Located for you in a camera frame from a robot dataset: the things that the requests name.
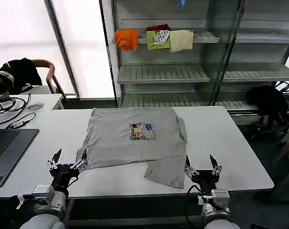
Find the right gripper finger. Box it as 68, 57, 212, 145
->
209, 154, 223, 177
184, 155, 195, 179

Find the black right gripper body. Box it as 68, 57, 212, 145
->
190, 168, 219, 192

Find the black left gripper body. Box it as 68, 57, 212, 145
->
50, 163, 80, 191

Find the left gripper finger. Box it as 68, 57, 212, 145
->
47, 148, 63, 171
70, 147, 89, 173

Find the grey printed T-shirt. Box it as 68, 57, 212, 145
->
75, 107, 189, 190

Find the dark grey laptop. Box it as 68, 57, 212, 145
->
0, 125, 40, 188

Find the grey computer mouse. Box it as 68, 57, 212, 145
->
27, 102, 45, 111

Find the brown wooden chair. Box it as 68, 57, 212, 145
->
0, 59, 66, 101

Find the black jacket with white trim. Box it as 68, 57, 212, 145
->
0, 57, 43, 95

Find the grey metal shelf rack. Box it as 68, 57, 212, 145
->
98, 0, 289, 118

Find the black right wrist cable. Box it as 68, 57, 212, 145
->
184, 184, 205, 223

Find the grey adapter with cable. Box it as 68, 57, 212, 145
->
6, 112, 37, 130

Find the coiled black cable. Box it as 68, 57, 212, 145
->
0, 94, 32, 125

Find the dark window frame post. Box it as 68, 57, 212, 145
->
43, 0, 81, 100

